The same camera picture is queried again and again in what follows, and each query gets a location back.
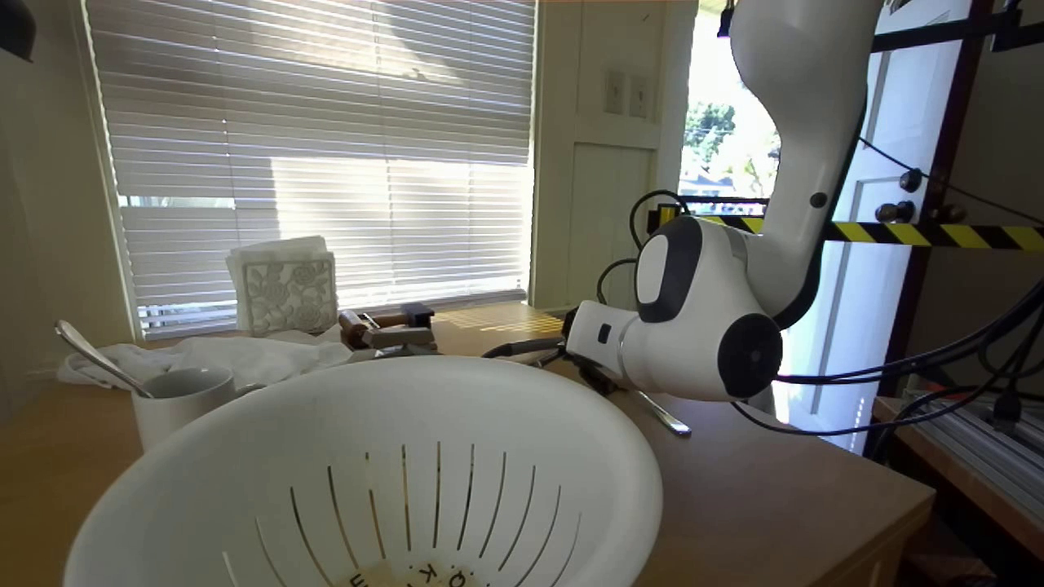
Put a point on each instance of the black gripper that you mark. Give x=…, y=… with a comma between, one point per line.
x=606, y=384

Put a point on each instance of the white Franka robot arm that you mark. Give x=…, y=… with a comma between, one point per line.
x=707, y=326

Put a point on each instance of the silver fork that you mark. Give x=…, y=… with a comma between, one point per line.
x=663, y=411

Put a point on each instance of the small black box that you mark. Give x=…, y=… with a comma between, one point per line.
x=419, y=315

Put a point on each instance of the steel block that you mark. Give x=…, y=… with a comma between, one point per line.
x=402, y=340

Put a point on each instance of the white plastic colander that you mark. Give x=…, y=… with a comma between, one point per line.
x=380, y=424

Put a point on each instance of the white glazed entry door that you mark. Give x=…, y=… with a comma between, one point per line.
x=869, y=315

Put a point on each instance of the white crumpled cloth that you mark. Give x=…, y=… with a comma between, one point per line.
x=249, y=353

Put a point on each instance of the wooden side shelf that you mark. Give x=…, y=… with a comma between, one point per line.
x=968, y=477

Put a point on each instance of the yellow black hazard bar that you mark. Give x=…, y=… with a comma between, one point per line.
x=957, y=235

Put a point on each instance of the large slatted window blind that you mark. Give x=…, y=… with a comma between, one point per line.
x=314, y=130

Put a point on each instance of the white mug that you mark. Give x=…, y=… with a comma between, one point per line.
x=180, y=410

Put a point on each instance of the metal spoon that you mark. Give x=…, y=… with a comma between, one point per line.
x=98, y=353

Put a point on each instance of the light switch plate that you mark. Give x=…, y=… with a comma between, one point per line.
x=629, y=93

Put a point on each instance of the black metal frame post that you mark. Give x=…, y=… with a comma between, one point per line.
x=946, y=130

